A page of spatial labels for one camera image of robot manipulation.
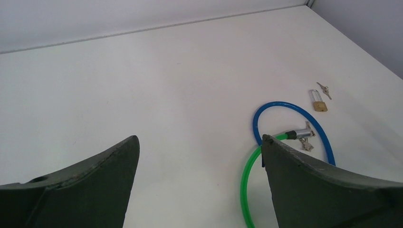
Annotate brass padlock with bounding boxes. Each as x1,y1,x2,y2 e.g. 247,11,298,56
309,89,328,112

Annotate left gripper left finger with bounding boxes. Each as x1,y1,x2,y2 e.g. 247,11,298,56
0,135,140,228

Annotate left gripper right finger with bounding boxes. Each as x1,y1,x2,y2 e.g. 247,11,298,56
261,135,403,228

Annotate green lock keys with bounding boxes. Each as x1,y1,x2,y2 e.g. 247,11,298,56
306,121,316,137

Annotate padlock key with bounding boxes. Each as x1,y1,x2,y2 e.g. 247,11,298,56
317,82,332,100

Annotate blue cable lock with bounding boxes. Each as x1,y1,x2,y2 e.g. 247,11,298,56
251,101,336,166

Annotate green cable lock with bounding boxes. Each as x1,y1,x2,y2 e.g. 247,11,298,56
240,128,309,228

